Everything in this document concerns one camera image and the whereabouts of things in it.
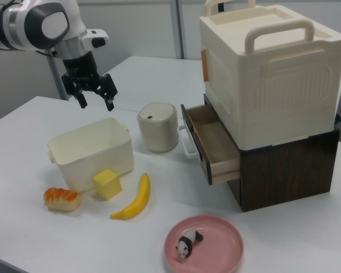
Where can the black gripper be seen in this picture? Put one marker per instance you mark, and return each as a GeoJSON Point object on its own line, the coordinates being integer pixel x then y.
{"type": "Point", "coordinates": [83, 74]}

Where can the cream plastic box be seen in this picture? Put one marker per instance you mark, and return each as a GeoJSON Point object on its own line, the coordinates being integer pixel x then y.
{"type": "Point", "coordinates": [96, 165]}

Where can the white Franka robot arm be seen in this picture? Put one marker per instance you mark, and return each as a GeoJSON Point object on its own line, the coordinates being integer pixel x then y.
{"type": "Point", "coordinates": [31, 25]}

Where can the orange box latch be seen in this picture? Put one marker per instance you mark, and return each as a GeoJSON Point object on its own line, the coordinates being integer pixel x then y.
{"type": "Point", "coordinates": [204, 65]}

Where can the large cream storage box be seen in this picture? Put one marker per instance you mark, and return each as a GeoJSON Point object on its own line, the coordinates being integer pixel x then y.
{"type": "Point", "coordinates": [272, 85]}

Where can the small beige lidded bin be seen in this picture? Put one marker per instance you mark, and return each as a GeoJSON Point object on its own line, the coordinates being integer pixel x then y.
{"type": "Point", "coordinates": [157, 133]}

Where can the yellow cube block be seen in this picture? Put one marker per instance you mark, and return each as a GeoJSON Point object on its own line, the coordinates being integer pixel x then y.
{"type": "Point", "coordinates": [108, 186]}

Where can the toy bread roll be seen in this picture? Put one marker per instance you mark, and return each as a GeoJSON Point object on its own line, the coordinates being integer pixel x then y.
{"type": "Point", "coordinates": [62, 199]}

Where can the yellow toy banana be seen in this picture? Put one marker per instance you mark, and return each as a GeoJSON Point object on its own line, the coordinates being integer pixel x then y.
{"type": "Point", "coordinates": [139, 199]}

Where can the open wooden drawer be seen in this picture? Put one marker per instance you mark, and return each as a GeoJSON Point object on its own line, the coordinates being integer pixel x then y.
{"type": "Point", "coordinates": [216, 150]}

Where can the toy panda figure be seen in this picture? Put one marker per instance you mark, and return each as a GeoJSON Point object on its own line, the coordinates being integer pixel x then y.
{"type": "Point", "coordinates": [187, 241]}

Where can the pink round plate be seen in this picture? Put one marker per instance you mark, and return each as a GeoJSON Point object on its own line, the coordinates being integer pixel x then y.
{"type": "Point", "coordinates": [216, 250]}

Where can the dark wooden drawer cabinet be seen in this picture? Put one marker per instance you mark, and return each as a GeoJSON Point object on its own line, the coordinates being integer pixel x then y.
{"type": "Point", "coordinates": [287, 176]}

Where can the grey partition post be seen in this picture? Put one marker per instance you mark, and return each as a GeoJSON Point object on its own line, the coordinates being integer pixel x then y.
{"type": "Point", "coordinates": [180, 28]}
{"type": "Point", "coordinates": [58, 82]}

